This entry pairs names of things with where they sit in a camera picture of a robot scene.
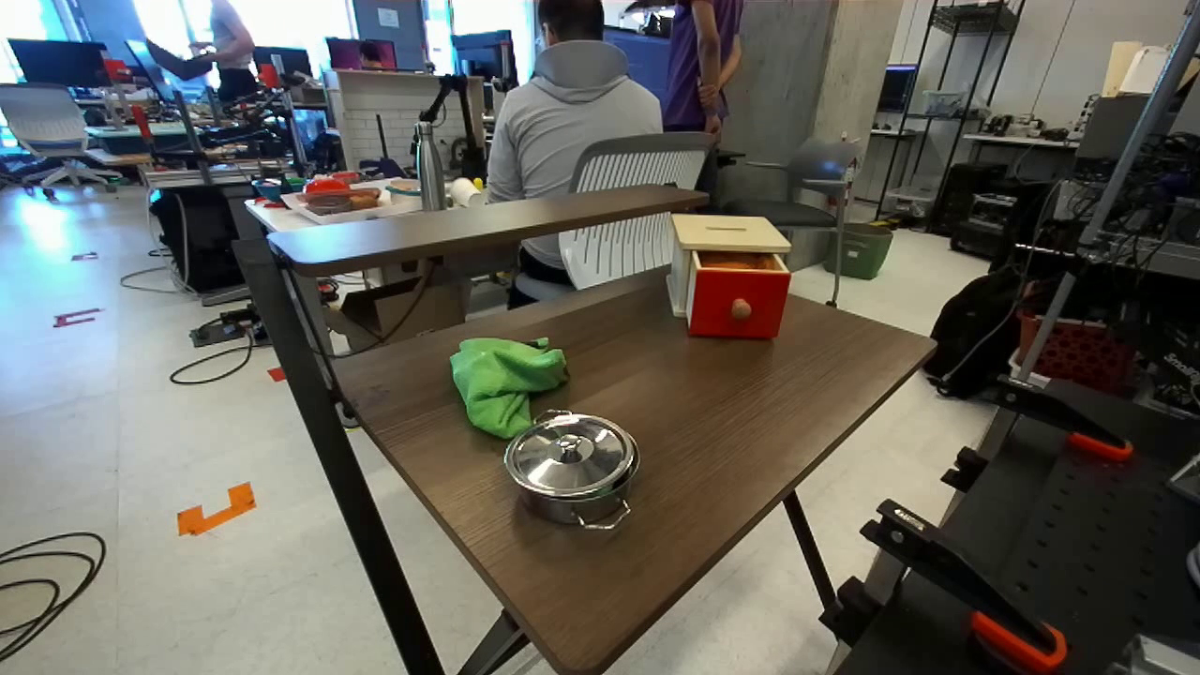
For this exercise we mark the green towel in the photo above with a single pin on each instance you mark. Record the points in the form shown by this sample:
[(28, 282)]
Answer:
[(500, 377)]

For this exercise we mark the dark wooden table with shelf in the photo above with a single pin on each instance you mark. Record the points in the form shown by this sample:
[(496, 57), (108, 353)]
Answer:
[(726, 429)]

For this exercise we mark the small steel pot with lid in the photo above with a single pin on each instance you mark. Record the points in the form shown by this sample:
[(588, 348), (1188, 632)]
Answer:
[(576, 469)]

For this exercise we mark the wooden box with red drawer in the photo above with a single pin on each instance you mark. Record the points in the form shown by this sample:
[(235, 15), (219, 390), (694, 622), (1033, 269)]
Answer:
[(729, 274)]

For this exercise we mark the white mesh office chair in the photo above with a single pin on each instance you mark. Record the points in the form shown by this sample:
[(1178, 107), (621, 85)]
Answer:
[(633, 242)]

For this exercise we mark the person in grey hoodie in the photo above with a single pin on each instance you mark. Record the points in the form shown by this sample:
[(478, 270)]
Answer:
[(576, 100)]

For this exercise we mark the steel water bottle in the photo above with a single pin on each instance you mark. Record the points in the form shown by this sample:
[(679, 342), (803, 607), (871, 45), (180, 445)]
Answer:
[(428, 169)]

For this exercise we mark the green storage bin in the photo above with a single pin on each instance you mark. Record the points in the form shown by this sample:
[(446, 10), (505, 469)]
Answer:
[(864, 249)]

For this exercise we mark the person in purple shirt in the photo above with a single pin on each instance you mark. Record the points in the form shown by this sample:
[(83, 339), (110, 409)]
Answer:
[(704, 57)]

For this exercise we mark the black backpack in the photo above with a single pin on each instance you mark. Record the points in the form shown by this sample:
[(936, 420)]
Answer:
[(975, 337)]

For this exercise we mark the orange floor tape marker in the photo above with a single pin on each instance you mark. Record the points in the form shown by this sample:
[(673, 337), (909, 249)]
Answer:
[(195, 520)]

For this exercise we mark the red crate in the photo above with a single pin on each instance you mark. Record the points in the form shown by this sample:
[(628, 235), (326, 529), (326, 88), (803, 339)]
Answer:
[(1088, 353)]

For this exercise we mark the black perforated mounting board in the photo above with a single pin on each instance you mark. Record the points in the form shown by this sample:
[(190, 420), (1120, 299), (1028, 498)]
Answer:
[(1104, 553)]

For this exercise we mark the black clamp orange handle far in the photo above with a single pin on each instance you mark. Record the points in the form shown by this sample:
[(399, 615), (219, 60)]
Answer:
[(1086, 434)]

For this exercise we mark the black clamp orange handle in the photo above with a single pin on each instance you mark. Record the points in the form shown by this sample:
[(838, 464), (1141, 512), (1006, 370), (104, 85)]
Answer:
[(1086, 434), (995, 622)]

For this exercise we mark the black clamp orange handle near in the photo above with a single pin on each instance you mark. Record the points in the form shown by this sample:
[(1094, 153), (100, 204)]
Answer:
[(995, 622)]

